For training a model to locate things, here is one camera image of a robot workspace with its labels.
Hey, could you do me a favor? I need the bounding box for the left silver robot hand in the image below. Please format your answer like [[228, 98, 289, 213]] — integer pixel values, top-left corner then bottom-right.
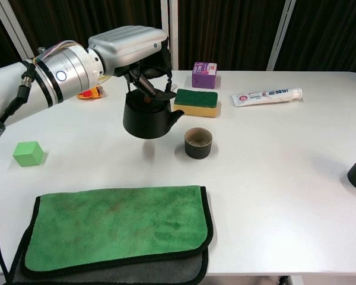
[[87, 26, 177, 101]]

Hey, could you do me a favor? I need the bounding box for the black teapot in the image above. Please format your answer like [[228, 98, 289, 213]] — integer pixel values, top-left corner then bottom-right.
[[122, 66, 185, 140]]

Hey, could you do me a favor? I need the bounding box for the orange yellow small toy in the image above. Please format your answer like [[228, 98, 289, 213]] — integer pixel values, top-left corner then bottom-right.
[[77, 84, 104, 100]]

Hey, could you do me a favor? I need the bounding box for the dark pleated curtain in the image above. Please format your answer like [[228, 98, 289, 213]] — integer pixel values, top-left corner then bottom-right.
[[0, 0, 356, 75]]

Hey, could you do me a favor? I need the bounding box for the purple soap box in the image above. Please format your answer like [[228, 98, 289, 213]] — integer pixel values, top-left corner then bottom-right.
[[191, 61, 220, 90]]

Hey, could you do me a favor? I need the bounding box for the green yellow sponge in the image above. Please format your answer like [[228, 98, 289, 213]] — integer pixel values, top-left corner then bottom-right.
[[173, 88, 222, 119]]

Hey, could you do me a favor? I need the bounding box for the white toothpaste tube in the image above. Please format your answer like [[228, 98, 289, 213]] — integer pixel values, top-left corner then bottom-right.
[[231, 87, 303, 108]]

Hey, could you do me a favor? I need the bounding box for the green cube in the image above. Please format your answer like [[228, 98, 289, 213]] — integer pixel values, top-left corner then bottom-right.
[[12, 141, 45, 168]]

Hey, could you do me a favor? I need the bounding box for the green and grey cloth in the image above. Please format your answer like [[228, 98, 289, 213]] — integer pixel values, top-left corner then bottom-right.
[[7, 185, 214, 285]]

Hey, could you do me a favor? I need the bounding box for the white frame post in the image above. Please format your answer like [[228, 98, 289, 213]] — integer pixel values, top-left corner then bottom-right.
[[0, 0, 41, 65], [160, 0, 171, 71], [169, 0, 179, 71], [266, 0, 296, 71]]

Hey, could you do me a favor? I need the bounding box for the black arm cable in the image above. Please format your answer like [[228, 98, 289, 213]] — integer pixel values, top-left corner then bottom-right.
[[0, 61, 36, 285]]

